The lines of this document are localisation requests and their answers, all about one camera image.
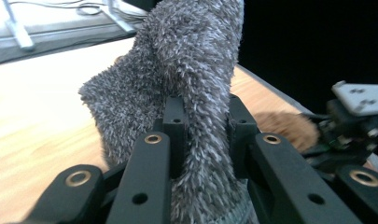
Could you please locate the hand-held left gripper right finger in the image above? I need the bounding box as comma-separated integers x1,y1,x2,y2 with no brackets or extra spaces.
228,93,259,180

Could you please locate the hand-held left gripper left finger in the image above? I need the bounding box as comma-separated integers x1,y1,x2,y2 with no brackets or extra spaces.
162,95,189,180

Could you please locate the brown teddy bear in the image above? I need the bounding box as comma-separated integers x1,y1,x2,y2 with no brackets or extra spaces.
254,111,321,153

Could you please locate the grey fluffy cloth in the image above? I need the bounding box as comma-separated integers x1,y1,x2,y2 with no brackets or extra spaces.
78,0,259,224

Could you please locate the white metal frame desk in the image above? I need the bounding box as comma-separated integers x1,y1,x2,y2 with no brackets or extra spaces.
1,0,138,52

